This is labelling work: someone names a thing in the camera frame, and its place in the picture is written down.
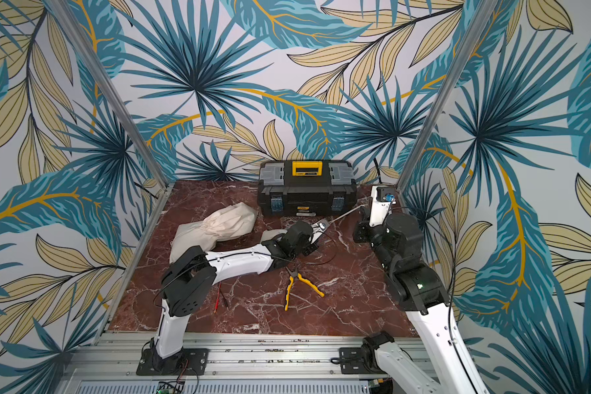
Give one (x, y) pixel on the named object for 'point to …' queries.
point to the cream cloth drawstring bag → (274, 235)
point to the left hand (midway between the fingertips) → (311, 231)
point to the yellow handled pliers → (292, 275)
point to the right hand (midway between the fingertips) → (348, 210)
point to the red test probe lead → (217, 303)
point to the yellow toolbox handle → (306, 164)
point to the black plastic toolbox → (306, 187)
